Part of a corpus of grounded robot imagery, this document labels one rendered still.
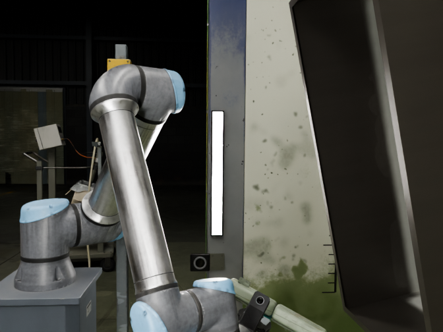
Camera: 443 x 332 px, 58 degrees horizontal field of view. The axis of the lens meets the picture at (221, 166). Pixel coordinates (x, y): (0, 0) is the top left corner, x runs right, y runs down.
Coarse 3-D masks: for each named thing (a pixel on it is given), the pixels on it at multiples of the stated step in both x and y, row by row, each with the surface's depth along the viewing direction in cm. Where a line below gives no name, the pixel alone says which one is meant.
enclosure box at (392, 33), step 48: (336, 0) 151; (384, 0) 91; (432, 0) 92; (336, 48) 152; (384, 48) 93; (432, 48) 93; (336, 96) 153; (384, 96) 155; (432, 96) 94; (336, 144) 154; (384, 144) 156; (432, 144) 94; (336, 192) 155; (384, 192) 157; (432, 192) 95; (336, 240) 156; (384, 240) 158; (432, 240) 96; (384, 288) 160; (432, 288) 97
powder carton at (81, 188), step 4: (80, 180) 371; (84, 180) 374; (76, 184) 337; (80, 184) 339; (84, 184) 374; (92, 184) 376; (72, 188) 335; (76, 188) 335; (80, 188) 336; (84, 188) 337; (92, 188) 341; (68, 192) 345; (76, 192) 334; (80, 192) 336; (84, 192) 337; (76, 196) 333; (80, 196) 334; (72, 200) 337; (76, 200) 338; (80, 200) 333
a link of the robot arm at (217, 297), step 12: (204, 288) 87; (216, 288) 86; (228, 288) 88; (204, 300) 84; (216, 300) 86; (228, 300) 87; (204, 312) 83; (216, 312) 85; (228, 312) 87; (204, 324) 83; (216, 324) 86; (228, 324) 86
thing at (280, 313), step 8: (232, 280) 120; (240, 280) 120; (240, 288) 118; (248, 288) 119; (240, 296) 117; (248, 296) 117; (272, 304) 114; (280, 304) 116; (272, 312) 115; (280, 312) 113; (288, 312) 113; (272, 320) 114; (280, 320) 113; (288, 320) 112; (296, 320) 111; (304, 320) 112; (288, 328) 112; (296, 328) 111; (304, 328) 110; (312, 328) 110; (320, 328) 111
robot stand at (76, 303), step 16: (80, 272) 145; (96, 272) 145; (0, 288) 128; (64, 288) 129; (80, 288) 129; (0, 304) 119; (16, 304) 120; (32, 304) 120; (48, 304) 120; (64, 304) 121; (80, 304) 127; (0, 320) 121; (16, 320) 121; (32, 320) 122; (48, 320) 122; (64, 320) 122; (80, 320) 127
